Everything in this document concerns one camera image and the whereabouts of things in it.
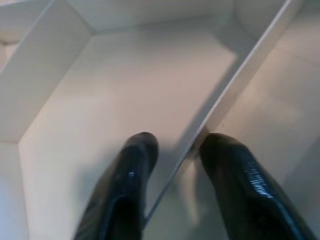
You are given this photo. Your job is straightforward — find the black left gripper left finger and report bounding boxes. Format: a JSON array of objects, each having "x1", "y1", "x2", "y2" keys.
[{"x1": 74, "y1": 132, "x2": 160, "y2": 240}]

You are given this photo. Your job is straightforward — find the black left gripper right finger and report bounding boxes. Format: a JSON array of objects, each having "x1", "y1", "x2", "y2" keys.
[{"x1": 199, "y1": 133, "x2": 318, "y2": 240}]

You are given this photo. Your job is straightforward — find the white plastic table top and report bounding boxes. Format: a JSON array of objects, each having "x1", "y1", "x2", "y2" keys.
[{"x1": 0, "y1": 0, "x2": 320, "y2": 240}]

